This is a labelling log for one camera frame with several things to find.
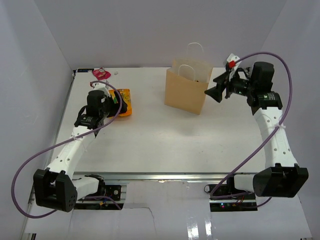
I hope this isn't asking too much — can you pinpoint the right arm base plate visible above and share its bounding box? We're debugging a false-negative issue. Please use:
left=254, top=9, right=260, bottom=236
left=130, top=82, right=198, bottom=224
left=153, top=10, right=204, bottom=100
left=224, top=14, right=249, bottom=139
left=209, top=183, right=258, bottom=213

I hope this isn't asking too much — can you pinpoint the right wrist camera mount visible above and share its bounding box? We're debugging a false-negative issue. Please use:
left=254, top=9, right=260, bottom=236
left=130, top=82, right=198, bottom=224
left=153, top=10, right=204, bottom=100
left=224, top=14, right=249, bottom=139
left=223, top=53, right=242, bottom=81

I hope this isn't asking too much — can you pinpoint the brown paper bag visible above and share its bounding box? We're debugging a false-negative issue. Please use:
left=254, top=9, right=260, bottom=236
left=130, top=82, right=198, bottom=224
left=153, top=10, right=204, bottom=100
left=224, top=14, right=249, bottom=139
left=164, top=56, right=214, bottom=115

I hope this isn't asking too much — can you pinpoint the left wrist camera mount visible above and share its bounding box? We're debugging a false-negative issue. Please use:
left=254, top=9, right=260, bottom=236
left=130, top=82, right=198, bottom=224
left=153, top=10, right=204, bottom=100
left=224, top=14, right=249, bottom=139
left=90, top=80, right=111, bottom=97

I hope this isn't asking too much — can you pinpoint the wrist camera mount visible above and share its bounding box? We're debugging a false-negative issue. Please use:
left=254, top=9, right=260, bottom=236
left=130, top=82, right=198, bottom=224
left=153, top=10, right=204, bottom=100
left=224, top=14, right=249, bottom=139
left=90, top=80, right=111, bottom=97
left=223, top=53, right=242, bottom=81

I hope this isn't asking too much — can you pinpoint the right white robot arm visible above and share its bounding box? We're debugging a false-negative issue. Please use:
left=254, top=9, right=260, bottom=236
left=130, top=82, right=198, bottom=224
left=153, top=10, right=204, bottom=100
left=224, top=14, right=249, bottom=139
left=204, top=61, right=309, bottom=200

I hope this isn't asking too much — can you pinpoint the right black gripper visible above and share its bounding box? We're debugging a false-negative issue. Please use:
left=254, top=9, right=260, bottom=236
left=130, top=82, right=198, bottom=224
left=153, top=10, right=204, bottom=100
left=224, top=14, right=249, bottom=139
left=205, top=68, right=256, bottom=103

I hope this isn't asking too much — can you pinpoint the yellow mango snack pouch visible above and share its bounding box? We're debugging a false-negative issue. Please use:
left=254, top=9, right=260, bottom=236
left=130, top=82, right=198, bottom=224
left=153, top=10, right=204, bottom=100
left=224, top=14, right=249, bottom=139
left=109, top=88, right=132, bottom=117

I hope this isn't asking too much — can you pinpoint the pink snack packet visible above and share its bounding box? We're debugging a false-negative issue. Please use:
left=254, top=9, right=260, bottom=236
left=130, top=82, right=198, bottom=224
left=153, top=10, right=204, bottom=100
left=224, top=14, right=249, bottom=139
left=92, top=67, right=111, bottom=81

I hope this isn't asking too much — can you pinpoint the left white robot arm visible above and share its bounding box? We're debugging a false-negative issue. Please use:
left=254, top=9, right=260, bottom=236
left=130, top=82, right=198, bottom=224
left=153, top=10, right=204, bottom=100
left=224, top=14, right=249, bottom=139
left=33, top=90, right=120, bottom=212

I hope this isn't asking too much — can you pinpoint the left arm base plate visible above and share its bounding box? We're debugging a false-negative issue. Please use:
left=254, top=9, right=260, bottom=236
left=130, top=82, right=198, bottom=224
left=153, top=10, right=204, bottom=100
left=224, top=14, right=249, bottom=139
left=74, top=185, right=124, bottom=211

